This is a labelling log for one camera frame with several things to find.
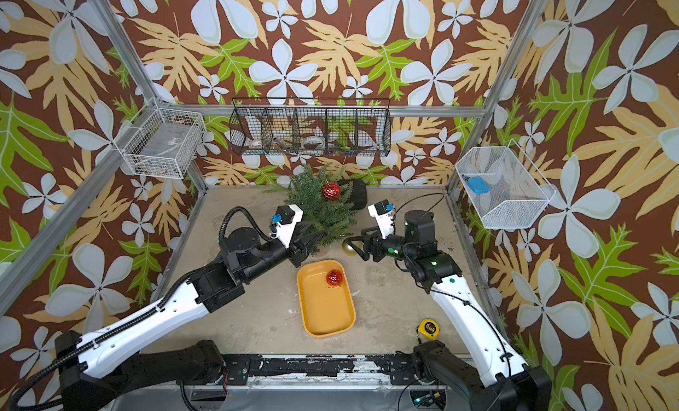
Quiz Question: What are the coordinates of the red faceted ball ornament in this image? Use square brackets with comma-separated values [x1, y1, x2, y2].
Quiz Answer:
[322, 182, 342, 201]

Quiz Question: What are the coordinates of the blue object in basket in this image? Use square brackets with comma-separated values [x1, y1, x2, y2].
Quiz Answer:
[466, 177, 491, 195]

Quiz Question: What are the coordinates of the white tape roll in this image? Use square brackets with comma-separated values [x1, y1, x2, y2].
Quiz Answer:
[302, 135, 325, 150]

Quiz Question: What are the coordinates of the yellow plastic tray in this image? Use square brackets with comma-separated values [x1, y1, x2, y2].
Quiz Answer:
[296, 260, 356, 338]

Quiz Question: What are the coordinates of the white wire basket left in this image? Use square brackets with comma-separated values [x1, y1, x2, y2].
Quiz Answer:
[117, 106, 206, 179]

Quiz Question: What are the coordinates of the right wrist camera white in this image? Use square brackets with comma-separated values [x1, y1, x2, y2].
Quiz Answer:
[368, 200, 394, 239]

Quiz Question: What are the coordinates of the yellow tape measure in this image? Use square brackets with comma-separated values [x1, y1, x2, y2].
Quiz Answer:
[417, 318, 440, 341]

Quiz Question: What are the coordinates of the white mesh basket right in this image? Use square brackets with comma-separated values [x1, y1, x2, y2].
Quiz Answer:
[455, 143, 556, 231]

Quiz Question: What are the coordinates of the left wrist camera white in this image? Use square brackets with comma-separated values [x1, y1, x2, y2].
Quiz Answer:
[270, 204, 303, 248]

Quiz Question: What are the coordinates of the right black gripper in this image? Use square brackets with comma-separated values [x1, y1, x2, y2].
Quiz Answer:
[348, 226, 420, 265]

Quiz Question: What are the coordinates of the black tree pot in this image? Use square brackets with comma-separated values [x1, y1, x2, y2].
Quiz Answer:
[339, 179, 368, 211]

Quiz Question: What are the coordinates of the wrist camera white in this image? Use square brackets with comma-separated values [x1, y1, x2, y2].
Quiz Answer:
[270, 204, 303, 248]
[368, 200, 394, 239]

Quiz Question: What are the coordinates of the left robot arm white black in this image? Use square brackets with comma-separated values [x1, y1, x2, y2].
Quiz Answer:
[6, 205, 323, 410]

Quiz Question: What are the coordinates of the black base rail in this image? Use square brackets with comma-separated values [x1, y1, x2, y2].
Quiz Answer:
[222, 353, 416, 386]

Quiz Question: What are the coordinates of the small green christmas tree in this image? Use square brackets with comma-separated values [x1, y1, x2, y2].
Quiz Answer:
[284, 166, 355, 248]

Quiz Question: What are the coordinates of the black wire basket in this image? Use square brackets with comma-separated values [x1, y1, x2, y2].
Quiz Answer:
[227, 97, 393, 156]

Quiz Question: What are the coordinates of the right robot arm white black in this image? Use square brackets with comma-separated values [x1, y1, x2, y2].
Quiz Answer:
[347, 201, 553, 410]

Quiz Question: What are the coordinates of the gold ball ornament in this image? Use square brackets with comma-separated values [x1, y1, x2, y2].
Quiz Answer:
[342, 239, 357, 256]

